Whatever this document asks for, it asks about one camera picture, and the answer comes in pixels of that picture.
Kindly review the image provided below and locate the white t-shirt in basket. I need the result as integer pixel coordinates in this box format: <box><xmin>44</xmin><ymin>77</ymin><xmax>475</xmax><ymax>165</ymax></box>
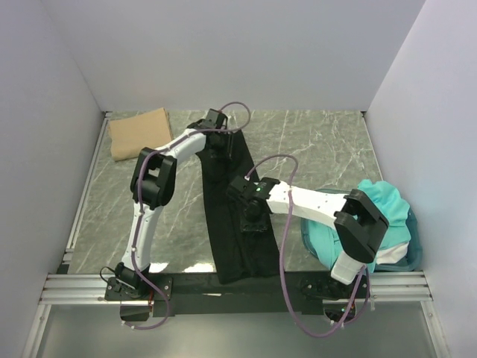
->
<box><xmin>376</xmin><ymin>242</ymin><xmax>408</xmax><ymax>265</ymax></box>

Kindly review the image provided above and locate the blue plastic laundry basket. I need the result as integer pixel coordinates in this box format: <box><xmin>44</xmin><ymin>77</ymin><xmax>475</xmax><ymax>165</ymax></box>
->
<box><xmin>301</xmin><ymin>207</ymin><xmax>423</xmax><ymax>272</ymax></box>

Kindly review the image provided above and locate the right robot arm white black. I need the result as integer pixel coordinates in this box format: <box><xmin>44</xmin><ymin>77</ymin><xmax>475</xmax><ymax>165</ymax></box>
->
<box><xmin>228</xmin><ymin>177</ymin><xmax>389</xmax><ymax>298</ymax></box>

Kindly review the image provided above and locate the aluminium rail frame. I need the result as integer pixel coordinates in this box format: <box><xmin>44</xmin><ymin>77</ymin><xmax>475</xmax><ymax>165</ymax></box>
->
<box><xmin>39</xmin><ymin>271</ymin><xmax>433</xmax><ymax>305</ymax></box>

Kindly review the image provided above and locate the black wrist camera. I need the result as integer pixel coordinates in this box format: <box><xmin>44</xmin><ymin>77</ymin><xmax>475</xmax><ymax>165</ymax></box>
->
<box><xmin>188</xmin><ymin>109</ymin><xmax>228</xmax><ymax>131</ymax></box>
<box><xmin>226</xmin><ymin>177</ymin><xmax>280</xmax><ymax>201</ymax></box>

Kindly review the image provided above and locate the black t-shirt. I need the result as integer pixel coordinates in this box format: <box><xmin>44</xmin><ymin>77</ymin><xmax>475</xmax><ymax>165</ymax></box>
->
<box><xmin>197</xmin><ymin>131</ymin><xmax>279</xmax><ymax>284</ymax></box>

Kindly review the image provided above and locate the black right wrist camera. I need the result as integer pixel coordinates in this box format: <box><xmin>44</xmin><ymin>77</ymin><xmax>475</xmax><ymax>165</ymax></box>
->
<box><xmin>226</xmin><ymin>177</ymin><xmax>280</xmax><ymax>201</ymax></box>

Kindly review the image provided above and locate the folded tan t-shirt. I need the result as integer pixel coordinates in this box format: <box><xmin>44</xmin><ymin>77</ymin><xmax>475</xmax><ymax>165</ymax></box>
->
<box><xmin>109</xmin><ymin>107</ymin><xmax>173</xmax><ymax>162</ymax></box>

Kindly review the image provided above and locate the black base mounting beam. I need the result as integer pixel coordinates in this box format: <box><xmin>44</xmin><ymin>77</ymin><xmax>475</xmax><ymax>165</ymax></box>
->
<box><xmin>104</xmin><ymin>271</ymin><xmax>353</xmax><ymax>321</ymax></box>

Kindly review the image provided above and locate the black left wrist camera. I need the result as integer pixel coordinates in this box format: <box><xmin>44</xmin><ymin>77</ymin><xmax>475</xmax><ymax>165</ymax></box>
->
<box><xmin>188</xmin><ymin>109</ymin><xmax>228</xmax><ymax>131</ymax></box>

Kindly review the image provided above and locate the teal t-shirt in basket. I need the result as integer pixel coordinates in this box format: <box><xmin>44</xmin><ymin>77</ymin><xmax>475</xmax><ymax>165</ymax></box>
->
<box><xmin>302</xmin><ymin>180</ymin><xmax>411</xmax><ymax>272</ymax></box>

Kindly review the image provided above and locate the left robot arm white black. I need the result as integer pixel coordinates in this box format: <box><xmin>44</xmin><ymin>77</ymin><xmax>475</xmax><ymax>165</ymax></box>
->
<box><xmin>115</xmin><ymin>128</ymin><xmax>233</xmax><ymax>300</ymax></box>

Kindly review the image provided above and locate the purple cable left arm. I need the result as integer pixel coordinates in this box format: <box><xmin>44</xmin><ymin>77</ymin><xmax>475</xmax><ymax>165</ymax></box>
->
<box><xmin>130</xmin><ymin>101</ymin><xmax>253</xmax><ymax>331</ymax></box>

